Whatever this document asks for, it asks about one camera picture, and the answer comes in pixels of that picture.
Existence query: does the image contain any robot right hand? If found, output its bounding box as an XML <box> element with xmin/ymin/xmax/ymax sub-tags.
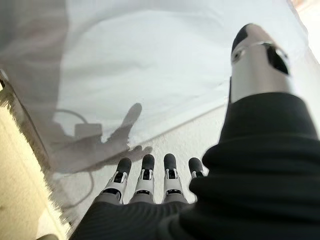
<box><xmin>71</xmin><ymin>23</ymin><xmax>320</xmax><ymax>240</ymax></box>

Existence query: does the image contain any white duvet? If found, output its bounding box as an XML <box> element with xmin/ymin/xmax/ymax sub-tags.
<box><xmin>0</xmin><ymin>0</ymin><xmax>320</xmax><ymax>175</ymax></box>

